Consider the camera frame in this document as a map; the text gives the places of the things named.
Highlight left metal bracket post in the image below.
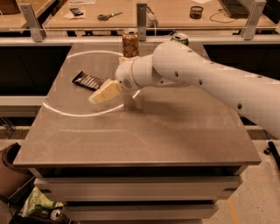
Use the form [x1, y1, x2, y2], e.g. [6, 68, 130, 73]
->
[20, 3, 46, 43]

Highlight black keyboard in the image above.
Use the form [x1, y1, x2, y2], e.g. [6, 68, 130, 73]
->
[218, 0, 249, 18]

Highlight brown soda can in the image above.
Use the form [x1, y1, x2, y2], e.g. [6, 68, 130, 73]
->
[122, 28, 139, 58]

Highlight metal bracket post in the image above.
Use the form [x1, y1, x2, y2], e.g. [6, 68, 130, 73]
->
[241, 0, 266, 40]
[136, 3, 147, 41]
[20, 3, 46, 43]

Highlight middle metal bracket post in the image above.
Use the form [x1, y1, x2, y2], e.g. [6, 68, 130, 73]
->
[136, 3, 147, 41]

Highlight white drawer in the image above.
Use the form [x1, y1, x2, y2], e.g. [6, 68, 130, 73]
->
[35, 176, 242, 202]
[64, 204, 218, 221]

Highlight black mesh cup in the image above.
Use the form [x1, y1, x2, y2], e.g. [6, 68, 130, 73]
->
[190, 6, 204, 19]

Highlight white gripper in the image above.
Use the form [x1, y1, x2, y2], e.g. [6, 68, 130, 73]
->
[88, 57, 140, 104]

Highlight green soda can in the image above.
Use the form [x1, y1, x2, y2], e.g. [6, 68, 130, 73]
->
[171, 33, 189, 46]

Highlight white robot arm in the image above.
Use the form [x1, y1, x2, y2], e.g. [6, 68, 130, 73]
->
[89, 41, 280, 138]

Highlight upper white drawer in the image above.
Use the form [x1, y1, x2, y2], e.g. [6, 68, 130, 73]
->
[35, 176, 242, 202]

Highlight right metal bracket post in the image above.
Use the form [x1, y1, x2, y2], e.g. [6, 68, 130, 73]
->
[241, 0, 266, 40]

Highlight lower white drawer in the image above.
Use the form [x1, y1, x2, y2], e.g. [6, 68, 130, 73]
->
[64, 204, 218, 221]

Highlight white power strip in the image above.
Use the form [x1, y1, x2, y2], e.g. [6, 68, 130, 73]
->
[146, 7, 158, 27]

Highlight green snack bag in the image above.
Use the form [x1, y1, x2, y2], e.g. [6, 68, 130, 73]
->
[22, 186, 63, 219]

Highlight scissors on back desk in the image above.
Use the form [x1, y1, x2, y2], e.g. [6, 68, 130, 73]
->
[97, 12, 123, 21]

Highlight black caster leg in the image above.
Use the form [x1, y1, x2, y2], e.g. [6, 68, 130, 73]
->
[263, 141, 280, 171]

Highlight black phone on desk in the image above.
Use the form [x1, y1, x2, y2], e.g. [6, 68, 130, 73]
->
[70, 8, 83, 17]

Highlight black rxbar chocolate wrapper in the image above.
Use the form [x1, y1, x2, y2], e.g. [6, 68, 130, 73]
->
[72, 71, 105, 91]

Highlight brown bin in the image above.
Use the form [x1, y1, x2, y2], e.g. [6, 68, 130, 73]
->
[0, 143, 33, 201]

